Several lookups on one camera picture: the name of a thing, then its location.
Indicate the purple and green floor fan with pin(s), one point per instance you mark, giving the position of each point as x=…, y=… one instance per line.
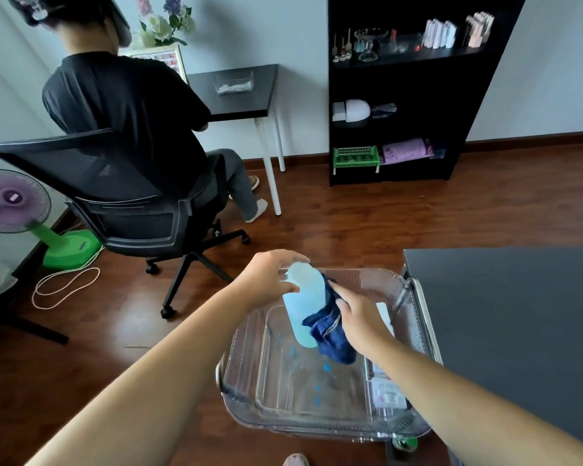
x=14, y=201

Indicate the dark blue cloth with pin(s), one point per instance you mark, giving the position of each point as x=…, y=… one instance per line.
x=333, y=334

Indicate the white packet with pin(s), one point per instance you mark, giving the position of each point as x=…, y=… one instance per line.
x=387, y=393

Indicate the glass footed dish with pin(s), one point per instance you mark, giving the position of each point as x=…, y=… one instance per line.
x=369, y=41

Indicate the black mesh office chair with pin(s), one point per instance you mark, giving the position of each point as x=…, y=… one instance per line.
x=126, y=218

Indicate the person's right hand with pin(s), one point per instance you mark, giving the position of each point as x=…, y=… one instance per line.
x=367, y=325

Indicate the person's left hand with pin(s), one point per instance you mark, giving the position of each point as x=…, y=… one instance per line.
x=260, y=281

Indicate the person's right forearm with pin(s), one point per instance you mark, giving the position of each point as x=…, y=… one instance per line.
x=466, y=412

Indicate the framed nail colour chart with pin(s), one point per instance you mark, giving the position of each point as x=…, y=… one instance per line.
x=167, y=55

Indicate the row of pink boxes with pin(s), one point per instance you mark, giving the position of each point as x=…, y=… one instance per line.
x=478, y=29

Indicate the person's left forearm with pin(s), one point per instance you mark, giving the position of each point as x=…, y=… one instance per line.
x=155, y=383

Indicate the row of small bottles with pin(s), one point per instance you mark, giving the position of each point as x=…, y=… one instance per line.
x=342, y=50

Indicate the clear plastic storage bin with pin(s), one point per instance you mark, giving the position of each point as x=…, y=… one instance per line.
x=282, y=393

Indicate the artificial flower bouquet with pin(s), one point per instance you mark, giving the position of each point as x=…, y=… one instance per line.
x=160, y=26

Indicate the clear plastic tissue box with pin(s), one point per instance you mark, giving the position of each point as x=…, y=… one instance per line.
x=233, y=84

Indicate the white nail lamp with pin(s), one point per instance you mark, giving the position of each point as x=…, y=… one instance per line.
x=354, y=111

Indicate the person's left thumb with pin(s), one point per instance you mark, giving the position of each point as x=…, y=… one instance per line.
x=286, y=287

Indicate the person's right thumb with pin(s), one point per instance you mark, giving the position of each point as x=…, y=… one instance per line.
x=341, y=310

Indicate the practice mannequin hand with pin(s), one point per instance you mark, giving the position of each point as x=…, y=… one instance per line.
x=384, y=110

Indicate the light blue plastic bottle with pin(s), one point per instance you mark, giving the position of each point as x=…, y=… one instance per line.
x=303, y=305

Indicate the row of white boxes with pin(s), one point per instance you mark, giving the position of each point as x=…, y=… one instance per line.
x=439, y=34

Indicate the purple rolled towel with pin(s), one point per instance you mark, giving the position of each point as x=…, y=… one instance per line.
x=405, y=151

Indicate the clear acrylic tray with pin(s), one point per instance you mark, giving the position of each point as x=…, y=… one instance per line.
x=404, y=45

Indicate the black desk with white legs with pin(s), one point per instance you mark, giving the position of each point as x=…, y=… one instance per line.
x=243, y=104

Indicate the person's foot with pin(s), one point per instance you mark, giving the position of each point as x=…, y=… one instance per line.
x=296, y=461

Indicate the black table leg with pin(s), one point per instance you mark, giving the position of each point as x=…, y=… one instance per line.
x=29, y=329

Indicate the green plastic basket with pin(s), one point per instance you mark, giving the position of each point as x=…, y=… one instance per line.
x=355, y=156

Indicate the black shelf unit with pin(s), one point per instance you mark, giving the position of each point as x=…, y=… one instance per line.
x=418, y=77

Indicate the green caster wheel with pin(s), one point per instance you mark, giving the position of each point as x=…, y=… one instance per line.
x=404, y=444

